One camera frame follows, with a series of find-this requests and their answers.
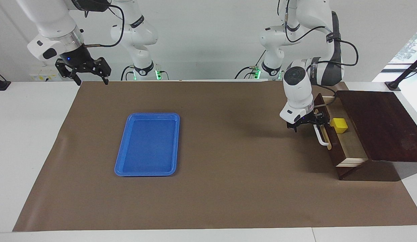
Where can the white wall socket box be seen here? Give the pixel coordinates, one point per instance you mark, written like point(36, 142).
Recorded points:
point(43, 75)

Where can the blue plastic tray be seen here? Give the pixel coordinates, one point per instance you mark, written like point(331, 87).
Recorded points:
point(148, 148)

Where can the dark wooden drawer cabinet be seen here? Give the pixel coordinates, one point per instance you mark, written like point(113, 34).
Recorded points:
point(380, 127)

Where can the black desk mount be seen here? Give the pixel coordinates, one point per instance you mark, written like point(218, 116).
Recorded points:
point(0, 85)

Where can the window with greenery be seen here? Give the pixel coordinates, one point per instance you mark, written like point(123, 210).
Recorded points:
point(410, 47)

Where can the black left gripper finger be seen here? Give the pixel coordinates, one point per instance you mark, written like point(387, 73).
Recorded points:
point(319, 124)
point(323, 116)

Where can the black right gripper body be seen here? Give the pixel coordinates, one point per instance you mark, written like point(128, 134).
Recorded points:
point(77, 56)

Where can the yellow cube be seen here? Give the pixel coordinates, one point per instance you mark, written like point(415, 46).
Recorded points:
point(339, 126)

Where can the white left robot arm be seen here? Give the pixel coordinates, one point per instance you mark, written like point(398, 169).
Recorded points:
point(297, 87)

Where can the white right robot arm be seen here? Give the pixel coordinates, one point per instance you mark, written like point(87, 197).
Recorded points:
point(53, 20)

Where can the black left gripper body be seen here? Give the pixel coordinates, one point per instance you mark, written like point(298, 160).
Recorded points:
point(301, 122)

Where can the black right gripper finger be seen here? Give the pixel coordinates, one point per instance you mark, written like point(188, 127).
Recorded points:
point(65, 69)
point(102, 68)

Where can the brown table mat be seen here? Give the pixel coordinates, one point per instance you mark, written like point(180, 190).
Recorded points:
point(228, 188)

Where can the black clamp stand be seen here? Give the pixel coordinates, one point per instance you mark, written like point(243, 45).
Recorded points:
point(393, 85)

